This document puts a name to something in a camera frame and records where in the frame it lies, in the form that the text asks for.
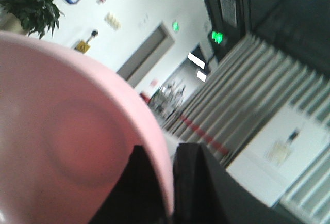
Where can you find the white refrigerator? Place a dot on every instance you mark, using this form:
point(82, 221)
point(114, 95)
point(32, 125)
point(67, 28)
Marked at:
point(279, 154)

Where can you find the grey curtain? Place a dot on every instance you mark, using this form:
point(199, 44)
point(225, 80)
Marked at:
point(251, 83)

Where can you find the yellow warning sign stand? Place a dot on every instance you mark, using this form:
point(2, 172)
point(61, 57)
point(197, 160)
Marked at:
point(83, 46)

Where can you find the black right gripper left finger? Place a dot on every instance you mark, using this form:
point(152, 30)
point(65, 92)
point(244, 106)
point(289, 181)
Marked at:
point(137, 196)

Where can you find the green potted plant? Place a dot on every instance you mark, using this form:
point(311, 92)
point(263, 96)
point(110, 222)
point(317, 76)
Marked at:
point(35, 16)

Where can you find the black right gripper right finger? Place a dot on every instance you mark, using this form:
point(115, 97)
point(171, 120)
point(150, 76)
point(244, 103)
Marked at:
point(206, 193)

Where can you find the red barrier belt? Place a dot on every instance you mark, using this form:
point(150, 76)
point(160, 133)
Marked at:
point(210, 140)

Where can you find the pink bowl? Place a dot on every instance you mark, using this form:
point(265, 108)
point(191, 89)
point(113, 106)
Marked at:
point(68, 127)

